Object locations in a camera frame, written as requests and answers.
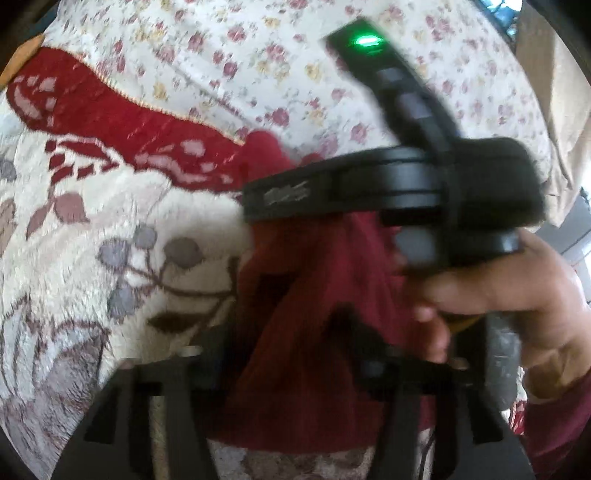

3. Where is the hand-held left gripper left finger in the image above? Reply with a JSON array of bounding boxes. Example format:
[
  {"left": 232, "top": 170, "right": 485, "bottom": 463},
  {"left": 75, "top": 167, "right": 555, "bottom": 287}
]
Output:
[{"left": 51, "top": 318, "right": 237, "bottom": 480}]

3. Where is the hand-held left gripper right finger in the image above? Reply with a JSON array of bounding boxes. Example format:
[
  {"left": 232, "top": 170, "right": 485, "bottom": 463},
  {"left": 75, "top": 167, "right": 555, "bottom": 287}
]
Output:
[{"left": 330, "top": 314, "right": 537, "bottom": 480}]

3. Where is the dark red knit garment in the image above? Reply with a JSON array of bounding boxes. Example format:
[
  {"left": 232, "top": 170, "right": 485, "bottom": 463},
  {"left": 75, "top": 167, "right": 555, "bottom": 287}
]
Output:
[{"left": 203, "top": 130, "right": 445, "bottom": 456}]

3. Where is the person's right hand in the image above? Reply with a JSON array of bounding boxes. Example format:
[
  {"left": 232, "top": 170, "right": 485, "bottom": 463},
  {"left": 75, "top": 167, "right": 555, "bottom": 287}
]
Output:
[{"left": 412, "top": 228, "right": 591, "bottom": 398}]

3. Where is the beige cloth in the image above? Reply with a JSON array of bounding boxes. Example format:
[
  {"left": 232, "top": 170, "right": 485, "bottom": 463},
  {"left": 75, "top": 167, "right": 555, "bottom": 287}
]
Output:
[{"left": 514, "top": 4, "right": 591, "bottom": 228}]

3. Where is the fuzzy white leaf-print blanket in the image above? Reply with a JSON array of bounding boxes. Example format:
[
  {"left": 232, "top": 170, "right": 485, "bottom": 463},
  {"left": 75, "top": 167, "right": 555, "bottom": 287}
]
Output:
[{"left": 0, "top": 46, "right": 444, "bottom": 480}]

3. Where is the white floral bedsheet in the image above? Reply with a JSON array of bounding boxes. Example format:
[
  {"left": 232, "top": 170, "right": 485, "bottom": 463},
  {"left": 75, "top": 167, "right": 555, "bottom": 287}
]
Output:
[{"left": 41, "top": 0, "right": 557, "bottom": 197}]

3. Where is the orange checkered fuzzy cloth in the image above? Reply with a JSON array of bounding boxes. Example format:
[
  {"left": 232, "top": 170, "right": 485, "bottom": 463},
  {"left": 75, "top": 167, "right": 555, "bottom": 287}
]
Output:
[{"left": 0, "top": 39, "right": 45, "bottom": 89}]

